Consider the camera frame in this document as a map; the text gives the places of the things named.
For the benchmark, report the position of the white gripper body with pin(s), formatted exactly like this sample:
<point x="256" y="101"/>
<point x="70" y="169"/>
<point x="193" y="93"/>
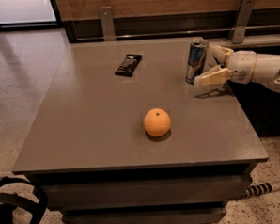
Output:
<point x="242" y="66"/>

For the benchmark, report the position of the black snack bar wrapper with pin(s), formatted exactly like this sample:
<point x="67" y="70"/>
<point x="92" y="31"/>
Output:
<point x="128" y="65"/>

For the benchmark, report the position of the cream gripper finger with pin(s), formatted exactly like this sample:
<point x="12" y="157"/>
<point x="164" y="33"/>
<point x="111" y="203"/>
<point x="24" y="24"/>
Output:
<point x="221" y="54"/>
<point x="215" y="76"/>

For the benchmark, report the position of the right metal wall bracket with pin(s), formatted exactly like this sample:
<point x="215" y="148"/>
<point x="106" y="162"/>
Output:
<point x="238" y="30"/>

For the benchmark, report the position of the blue silver redbull can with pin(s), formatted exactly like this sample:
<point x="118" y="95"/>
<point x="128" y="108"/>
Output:
<point x="196" y="59"/>

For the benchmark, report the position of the black white power strip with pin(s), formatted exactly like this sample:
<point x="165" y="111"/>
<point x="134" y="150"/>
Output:
<point x="257" y="190"/>

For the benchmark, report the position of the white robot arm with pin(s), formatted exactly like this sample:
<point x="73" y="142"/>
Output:
<point x="266" y="71"/>

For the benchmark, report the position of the orange fruit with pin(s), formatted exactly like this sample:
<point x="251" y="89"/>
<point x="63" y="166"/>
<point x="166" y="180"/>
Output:
<point x="157" y="122"/>

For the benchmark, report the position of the grey drawer cabinet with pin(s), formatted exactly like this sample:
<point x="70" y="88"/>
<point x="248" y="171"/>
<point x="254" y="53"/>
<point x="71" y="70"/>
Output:
<point x="89" y="151"/>

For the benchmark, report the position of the metal wall bracket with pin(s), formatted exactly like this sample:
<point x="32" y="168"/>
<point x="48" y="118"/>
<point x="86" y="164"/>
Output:
<point x="238" y="30"/>
<point x="107" y="23"/>

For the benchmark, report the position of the left metal wall bracket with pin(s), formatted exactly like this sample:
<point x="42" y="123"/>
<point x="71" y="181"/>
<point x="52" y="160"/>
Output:
<point x="107" y="23"/>

